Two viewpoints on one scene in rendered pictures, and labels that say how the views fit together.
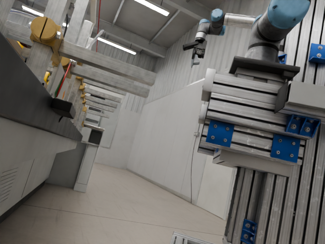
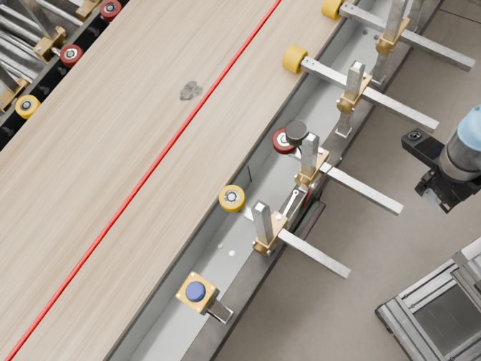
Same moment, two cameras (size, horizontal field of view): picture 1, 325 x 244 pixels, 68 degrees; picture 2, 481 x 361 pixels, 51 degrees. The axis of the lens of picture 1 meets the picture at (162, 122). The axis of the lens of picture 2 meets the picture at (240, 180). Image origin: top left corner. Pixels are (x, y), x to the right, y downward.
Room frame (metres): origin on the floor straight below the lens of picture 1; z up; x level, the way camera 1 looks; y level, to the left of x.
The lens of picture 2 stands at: (0.31, -0.03, 2.35)
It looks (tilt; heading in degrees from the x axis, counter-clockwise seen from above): 69 degrees down; 63
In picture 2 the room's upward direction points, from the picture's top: 15 degrees counter-clockwise
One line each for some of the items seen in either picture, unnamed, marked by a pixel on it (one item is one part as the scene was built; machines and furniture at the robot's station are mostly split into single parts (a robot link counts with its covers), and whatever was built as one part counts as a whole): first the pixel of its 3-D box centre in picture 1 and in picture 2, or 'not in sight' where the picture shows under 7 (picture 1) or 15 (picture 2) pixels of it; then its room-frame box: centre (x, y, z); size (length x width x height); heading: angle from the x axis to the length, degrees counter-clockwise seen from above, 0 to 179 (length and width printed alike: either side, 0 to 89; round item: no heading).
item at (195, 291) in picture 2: not in sight; (195, 291); (0.26, 0.23, 1.22); 0.04 x 0.04 x 0.02
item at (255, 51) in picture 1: (260, 61); not in sight; (0.88, -0.32, 1.09); 0.15 x 0.15 x 0.10
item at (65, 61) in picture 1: (62, 64); (311, 167); (0.77, 0.37, 0.85); 0.14 x 0.06 x 0.05; 15
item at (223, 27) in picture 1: (217, 28); not in sight; (1.54, -0.21, 1.61); 0.11 x 0.11 x 0.08; 74
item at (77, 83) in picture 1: (77, 79); (387, 44); (1.24, 0.49, 0.93); 0.04 x 0.04 x 0.48; 15
